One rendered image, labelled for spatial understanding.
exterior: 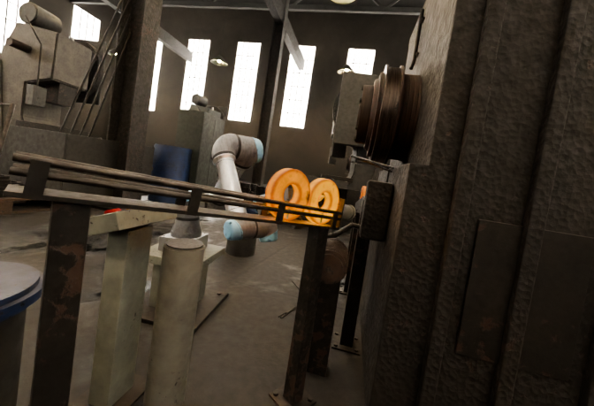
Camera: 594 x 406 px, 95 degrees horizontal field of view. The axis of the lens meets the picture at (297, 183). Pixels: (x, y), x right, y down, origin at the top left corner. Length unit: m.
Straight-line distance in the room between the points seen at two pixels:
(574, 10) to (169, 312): 1.41
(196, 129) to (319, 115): 7.76
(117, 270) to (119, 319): 0.15
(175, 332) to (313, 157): 10.83
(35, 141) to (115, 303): 3.16
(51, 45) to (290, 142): 8.20
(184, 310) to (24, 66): 5.81
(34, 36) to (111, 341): 5.76
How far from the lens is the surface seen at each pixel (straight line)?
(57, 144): 3.76
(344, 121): 4.04
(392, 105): 1.22
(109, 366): 1.11
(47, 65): 6.14
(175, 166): 4.53
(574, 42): 1.13
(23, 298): 0.91
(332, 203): 0.94
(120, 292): 0.99
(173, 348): 1.01
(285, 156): 11.78
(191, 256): 0.89
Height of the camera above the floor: 0.79
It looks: 3 degrees down
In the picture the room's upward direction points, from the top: 9 degrees clockwise
